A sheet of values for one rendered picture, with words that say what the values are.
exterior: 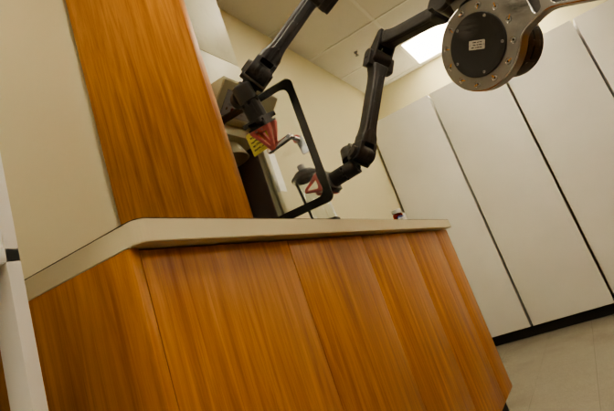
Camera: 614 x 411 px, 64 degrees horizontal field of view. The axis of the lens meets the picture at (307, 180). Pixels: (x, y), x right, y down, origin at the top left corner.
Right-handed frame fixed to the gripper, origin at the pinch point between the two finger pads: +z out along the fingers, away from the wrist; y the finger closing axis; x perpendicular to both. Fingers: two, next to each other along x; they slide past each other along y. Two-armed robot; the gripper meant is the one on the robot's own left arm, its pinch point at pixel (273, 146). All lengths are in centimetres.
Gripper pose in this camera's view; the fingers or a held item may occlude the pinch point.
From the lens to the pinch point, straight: 143.7
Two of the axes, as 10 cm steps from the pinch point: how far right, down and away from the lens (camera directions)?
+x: 8.0, -3.9, -4.5
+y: -3.5, 3.0, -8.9
